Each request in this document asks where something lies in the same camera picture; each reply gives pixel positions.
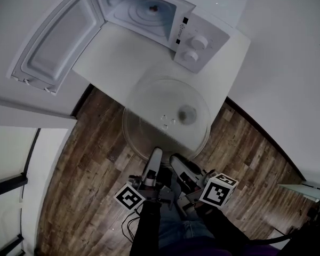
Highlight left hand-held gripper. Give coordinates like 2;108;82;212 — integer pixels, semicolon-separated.
114;147;177;212

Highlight large white microwave knob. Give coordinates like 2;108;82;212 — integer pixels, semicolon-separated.
190;35;210;50

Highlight person's purple top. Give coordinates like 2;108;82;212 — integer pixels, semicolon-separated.
159;237;283;256

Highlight person's blue jeans legs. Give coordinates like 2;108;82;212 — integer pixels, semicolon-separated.
157;204;217;250

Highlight person's right forearm black sleeve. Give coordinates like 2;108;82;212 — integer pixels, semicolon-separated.
195;203;258;256

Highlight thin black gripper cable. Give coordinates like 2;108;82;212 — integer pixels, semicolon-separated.
121;209;141;243

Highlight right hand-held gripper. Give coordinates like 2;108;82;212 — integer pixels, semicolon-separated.
170;154;239;219

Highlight person's left forearm black sleeve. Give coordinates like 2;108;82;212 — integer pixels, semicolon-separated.
130;201;164;256

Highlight white microwave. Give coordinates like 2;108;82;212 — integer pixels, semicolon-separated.
6;0;250;96

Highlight black shelf board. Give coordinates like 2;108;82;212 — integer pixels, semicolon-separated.
0;172;29;200

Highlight thick black cable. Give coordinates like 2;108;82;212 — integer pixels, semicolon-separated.
245;229;299;248

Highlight small white microwave knob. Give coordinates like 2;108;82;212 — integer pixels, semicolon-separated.
182;50;199;63

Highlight clear glass turntable plate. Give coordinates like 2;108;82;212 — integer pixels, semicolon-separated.
122;75;212;161

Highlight glass side table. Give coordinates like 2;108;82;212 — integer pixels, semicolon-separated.
277;182;320;203

